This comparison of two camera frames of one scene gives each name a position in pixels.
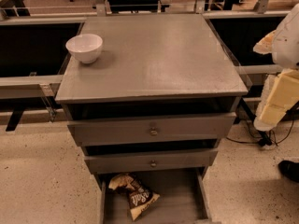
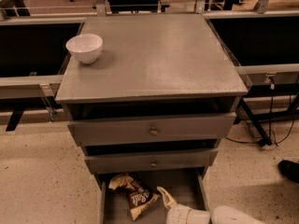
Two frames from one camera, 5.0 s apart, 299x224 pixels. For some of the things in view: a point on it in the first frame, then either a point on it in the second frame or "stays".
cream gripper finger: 278,92 -> 180,214
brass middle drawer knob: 153,163 stays
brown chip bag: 139,198 stays
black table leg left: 14,119 stays
